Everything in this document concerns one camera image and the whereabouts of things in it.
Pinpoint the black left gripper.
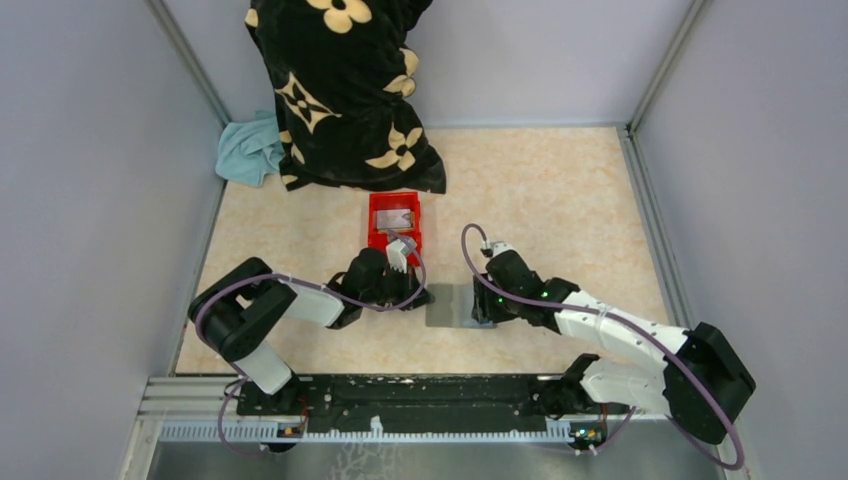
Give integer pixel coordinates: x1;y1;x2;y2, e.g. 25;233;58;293
361;260;435;311

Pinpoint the grey card holder wallet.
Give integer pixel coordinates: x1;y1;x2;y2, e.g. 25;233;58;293
425;283;495;329

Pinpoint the red plastic bin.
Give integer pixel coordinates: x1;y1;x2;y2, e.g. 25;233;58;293
363;191;423;266

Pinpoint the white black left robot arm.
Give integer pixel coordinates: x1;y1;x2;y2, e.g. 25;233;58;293
187;248;434;414

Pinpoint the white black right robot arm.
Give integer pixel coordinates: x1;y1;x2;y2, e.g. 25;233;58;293
474;242;756;445

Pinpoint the silver credit card in bin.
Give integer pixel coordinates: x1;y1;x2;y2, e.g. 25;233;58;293
374;208;416;232

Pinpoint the light blue cloth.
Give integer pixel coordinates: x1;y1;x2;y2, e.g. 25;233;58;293
214;110;283;188

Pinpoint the black floral blanket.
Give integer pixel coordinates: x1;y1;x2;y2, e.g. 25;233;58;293
244;1;447;194

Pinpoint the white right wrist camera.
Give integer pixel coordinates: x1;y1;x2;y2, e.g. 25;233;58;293
480;240;514;259

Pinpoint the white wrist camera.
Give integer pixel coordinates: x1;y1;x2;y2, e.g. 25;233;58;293
480;240;514;259
385;236;418;274

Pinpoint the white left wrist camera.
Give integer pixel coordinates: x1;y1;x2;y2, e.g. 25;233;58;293
385;236;418;274

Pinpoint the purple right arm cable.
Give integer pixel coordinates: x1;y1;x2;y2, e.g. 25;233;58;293
460;223;747;472

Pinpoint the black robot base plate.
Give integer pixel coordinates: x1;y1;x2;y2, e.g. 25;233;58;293
235;374;628;434

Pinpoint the grey slotted cable duct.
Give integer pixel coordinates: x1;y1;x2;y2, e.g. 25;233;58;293
159;416;575;444

